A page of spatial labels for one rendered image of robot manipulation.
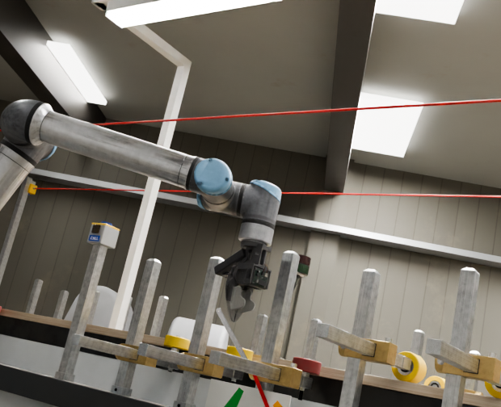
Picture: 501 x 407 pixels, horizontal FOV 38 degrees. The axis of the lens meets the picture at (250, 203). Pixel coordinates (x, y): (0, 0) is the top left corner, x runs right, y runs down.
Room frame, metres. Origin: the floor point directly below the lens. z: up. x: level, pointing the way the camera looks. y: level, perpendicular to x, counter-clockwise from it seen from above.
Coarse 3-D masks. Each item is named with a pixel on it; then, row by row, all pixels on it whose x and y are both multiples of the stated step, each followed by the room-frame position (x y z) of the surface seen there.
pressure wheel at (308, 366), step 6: (294, 360) 2.00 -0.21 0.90; (300, 360) 1.99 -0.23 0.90; (306, 360) 1.98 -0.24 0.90; (312, 360) 1.98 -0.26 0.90; (300, 366) 1.98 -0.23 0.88; (306, 366) 1.98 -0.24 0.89; (312, 366) 1.98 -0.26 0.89; (318, 366) 1.99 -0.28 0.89; (306, 372) 2.01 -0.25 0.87; (312, 372) 1.98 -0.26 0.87; (318, 372) 2.00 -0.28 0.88; (300, 390) 2.02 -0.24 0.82; (300, 396) 2.01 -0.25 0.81
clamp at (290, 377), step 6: (276, 366) 1.90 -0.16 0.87; (282, 366) 1.89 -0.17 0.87; (282, 372) 1.89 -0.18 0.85; (288, 372) 1.88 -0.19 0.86; (294, 372) 1.88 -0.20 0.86; (300, 372) 1.90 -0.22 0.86; (252, 378) 1.96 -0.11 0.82; (258, 378) 1.93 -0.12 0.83; (264, 378) 1.92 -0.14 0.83; (282, 378) 1.89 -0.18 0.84; (288, 378) 1.87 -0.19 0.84; (294, 378) 1.88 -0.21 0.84; (300, 378) 1.91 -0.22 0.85; (276, 384) 1.91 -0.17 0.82; (282, 384) 1.88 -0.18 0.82; (288, 384) 1.87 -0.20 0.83; (294, 384) 1.89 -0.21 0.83
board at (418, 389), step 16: (32, 320) 2.85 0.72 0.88; (48, 320) 2.79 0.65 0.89; (64, 320) 2.74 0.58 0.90; (112, 336) 2.58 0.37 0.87; (144, 336) 2.49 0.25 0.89; (208, 352) 2.31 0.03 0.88; (224, 352) 2.28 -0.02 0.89; (368, 384) 1.97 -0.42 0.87; (384, 384) 1.95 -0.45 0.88; (400, 384) 1.92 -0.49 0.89; (416, 384) 1.89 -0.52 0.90; (464, 400) 1.82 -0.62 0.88; (480, 400) 1.79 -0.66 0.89; (496, 400) 1.77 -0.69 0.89
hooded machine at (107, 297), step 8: (96, 288) 6.79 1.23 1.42; (104, 288) 6.79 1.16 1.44; (104, 296) 6.78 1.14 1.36; (112, 296) 6.77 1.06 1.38; (72, 304) 6.83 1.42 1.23; (104, 304) 6.77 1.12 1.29; (112, 304) 6.76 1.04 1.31; (72, 312) 6.81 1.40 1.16; (96, 312) 6.78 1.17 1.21; (104, 312) 6.77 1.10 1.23; (96, 320) 6.78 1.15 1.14; (104, 320) 6.77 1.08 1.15; (128, 320) 7.04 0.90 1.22; (128, 328) 7.02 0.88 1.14
